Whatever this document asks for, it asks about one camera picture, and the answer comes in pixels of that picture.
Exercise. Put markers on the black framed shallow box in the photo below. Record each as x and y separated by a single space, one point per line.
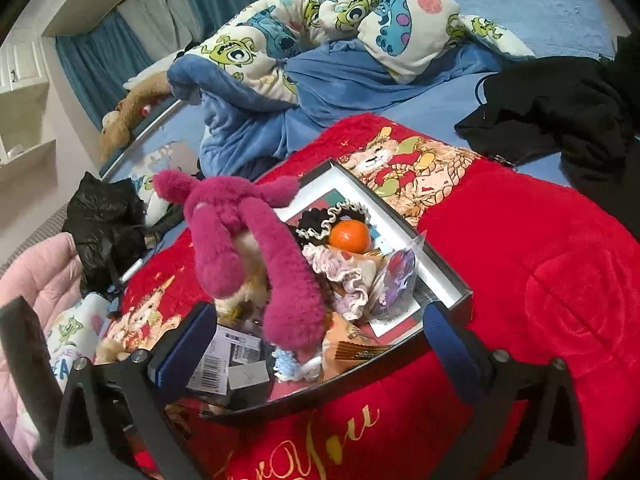
395 327

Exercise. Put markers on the white wall shelf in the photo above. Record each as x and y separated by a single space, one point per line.
25 90

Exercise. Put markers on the beige plush toy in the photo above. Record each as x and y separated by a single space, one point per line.
242 285

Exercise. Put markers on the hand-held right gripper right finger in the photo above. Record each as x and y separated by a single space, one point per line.
450 355

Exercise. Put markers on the pink plush toy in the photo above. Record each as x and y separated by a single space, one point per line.
290 280

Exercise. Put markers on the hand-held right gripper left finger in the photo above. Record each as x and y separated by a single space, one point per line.
185 345

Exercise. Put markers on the metal bed rail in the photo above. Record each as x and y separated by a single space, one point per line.
140 135

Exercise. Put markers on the orange mandarin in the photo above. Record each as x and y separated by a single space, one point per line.
350 236

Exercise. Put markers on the purple badge packet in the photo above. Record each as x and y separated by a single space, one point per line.
397 275

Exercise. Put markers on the teal curtain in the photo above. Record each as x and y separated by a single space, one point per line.
95 70

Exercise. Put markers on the white curtain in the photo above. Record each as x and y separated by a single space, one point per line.
155 15

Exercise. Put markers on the black scrunchie with white trim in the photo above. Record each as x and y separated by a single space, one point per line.
312 222

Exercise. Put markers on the orange snack packet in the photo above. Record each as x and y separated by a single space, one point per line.
345 340

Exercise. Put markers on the black plastic bag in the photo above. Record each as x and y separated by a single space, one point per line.
105 230

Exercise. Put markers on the blue bed sheet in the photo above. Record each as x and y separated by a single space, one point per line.
525 5

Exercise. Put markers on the red bear printed blanket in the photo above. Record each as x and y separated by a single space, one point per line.
525 285

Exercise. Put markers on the brown plush toy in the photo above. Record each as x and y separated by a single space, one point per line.
135 105

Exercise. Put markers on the barcode label card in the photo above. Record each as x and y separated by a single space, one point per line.
210 365

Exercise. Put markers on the pink quilted jacket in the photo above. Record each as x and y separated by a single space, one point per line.
45 280

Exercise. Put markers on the black garment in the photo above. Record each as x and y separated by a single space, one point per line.
550 105

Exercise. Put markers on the white cartoon printed cloth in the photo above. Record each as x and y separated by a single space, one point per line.
75 330

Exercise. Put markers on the pink lace scrunchie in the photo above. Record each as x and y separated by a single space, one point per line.
345 272

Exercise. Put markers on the cartoon printed blue quilt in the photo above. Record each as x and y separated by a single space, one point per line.
240 55

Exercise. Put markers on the blue and white scrunchie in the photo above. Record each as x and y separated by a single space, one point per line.
287 362

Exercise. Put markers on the dark cloth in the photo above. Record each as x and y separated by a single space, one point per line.
167 215

